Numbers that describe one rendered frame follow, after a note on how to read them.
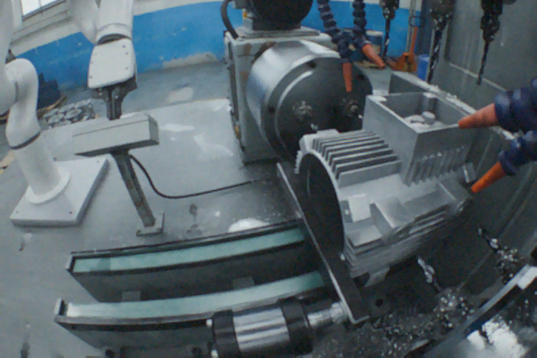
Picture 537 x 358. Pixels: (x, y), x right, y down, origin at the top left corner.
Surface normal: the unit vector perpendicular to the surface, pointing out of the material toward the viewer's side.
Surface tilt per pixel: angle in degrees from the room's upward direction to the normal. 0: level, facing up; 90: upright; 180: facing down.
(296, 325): 19
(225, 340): 11
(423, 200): 0
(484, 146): 90
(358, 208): 45
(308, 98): 90
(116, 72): 52
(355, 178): 88
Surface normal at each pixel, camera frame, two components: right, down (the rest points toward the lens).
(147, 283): 0.24, 0.54
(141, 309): -0.04, -0.83
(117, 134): 0.17, -0.08
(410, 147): -0.97, 0.16
